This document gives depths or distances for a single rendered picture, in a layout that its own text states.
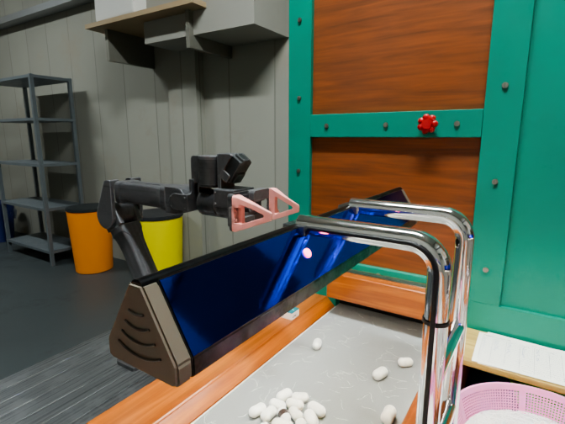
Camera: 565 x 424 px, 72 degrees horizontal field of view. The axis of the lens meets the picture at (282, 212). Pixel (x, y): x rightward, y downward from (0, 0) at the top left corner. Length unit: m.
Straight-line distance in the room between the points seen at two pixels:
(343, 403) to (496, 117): 0.65
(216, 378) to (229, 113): 2.39
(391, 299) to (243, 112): 2.15
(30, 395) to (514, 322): 1.06
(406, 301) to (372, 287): 0.09
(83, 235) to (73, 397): 2.87
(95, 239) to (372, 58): 3.17
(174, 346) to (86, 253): 3.57
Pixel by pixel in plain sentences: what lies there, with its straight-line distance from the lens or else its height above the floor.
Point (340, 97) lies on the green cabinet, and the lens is 1.06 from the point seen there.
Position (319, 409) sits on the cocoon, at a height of 0.76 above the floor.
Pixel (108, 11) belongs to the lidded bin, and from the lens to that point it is 3.26.
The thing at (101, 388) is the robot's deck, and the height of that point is 0.67.
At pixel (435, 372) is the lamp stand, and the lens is 0.45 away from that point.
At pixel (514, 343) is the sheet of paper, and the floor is 0.78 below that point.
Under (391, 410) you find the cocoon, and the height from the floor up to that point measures 0.76.
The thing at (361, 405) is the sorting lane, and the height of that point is 0.74.
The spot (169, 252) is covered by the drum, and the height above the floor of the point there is 0.35.
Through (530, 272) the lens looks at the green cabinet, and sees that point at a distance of 0.99.
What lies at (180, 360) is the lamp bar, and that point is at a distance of 0.30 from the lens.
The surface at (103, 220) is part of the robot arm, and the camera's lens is 1.07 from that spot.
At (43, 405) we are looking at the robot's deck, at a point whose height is 0.67.
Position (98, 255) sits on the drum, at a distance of 3.86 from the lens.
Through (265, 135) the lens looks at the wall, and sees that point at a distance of 2.79.
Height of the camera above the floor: 1.21
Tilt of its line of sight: 11 degrees down
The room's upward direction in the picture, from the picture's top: straight up
